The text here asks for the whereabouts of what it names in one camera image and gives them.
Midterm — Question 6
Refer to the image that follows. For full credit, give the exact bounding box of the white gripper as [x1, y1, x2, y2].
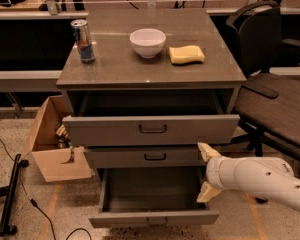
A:
[197, 142, 238, 203]

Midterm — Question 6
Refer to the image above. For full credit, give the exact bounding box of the grey drawer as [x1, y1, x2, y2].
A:
[90, 167, 219, 228]
[63, 93, 239, 147]
[84, 145, 206, 169]

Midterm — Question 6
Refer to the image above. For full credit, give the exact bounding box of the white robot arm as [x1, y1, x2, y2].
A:
[197, 143, 300, 212]

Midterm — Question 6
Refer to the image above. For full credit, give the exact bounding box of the grey top drawer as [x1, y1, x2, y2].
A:
[63, 93, 239, 147]

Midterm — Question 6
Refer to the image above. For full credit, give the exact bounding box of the grey bottom drawer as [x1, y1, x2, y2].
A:
[90, 167, 219, 228]

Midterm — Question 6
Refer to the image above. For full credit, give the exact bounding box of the grey drawer cabinet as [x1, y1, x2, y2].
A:
[55, 7, 247, 182]

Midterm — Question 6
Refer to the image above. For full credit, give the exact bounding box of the open cardboard box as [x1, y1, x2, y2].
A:
[21, 95, 92, 182]

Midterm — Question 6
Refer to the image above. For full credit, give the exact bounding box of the black office chair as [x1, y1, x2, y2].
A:
[226, 1, 300, 162]

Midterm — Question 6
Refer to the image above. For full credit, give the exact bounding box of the yellow sponge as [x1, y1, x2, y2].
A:
[168, 45, 205, 65]

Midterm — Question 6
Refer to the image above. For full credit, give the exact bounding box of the white bowl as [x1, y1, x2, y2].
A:
[129, 28, 166, 58]

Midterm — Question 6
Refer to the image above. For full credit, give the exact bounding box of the silver blue drink can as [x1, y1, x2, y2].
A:
[71, 19, 95, 64]

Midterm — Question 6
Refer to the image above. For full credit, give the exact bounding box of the black stand leg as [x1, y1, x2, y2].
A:
[0, 154, 29, 237]

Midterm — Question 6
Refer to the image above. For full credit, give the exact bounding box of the black floor cable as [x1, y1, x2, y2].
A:
[0, 127, 92, 240]

